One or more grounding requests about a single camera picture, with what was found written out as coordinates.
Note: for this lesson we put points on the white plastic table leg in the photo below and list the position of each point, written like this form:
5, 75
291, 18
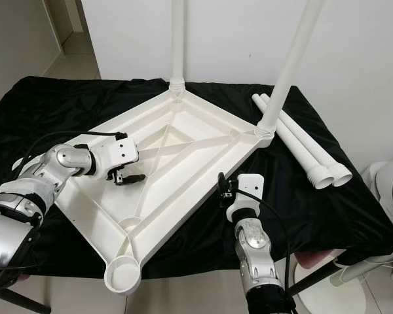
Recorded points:
318, 145
177, 46
298, 149
291, 59

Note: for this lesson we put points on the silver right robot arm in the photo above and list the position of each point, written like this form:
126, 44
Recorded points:
255, 248

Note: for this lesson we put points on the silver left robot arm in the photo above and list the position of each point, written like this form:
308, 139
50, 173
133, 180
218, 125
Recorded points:
65, 160

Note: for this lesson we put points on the black cloth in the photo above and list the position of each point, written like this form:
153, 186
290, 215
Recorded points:
39, 111

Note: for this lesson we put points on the black metal table leg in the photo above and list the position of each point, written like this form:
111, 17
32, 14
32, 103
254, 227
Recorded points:
26, 301
314, 275

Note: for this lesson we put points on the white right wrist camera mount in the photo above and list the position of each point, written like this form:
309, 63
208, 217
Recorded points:
250, 184

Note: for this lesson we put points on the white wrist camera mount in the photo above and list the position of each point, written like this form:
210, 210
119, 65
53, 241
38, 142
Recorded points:
119, 150
250, 184

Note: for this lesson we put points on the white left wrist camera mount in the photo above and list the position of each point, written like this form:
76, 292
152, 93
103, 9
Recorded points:
119, 150

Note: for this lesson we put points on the white pedestal fan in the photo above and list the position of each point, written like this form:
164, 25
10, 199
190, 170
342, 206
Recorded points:
390, 190

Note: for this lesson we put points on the white door frame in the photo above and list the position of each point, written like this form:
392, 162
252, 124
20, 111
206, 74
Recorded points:
51, 23

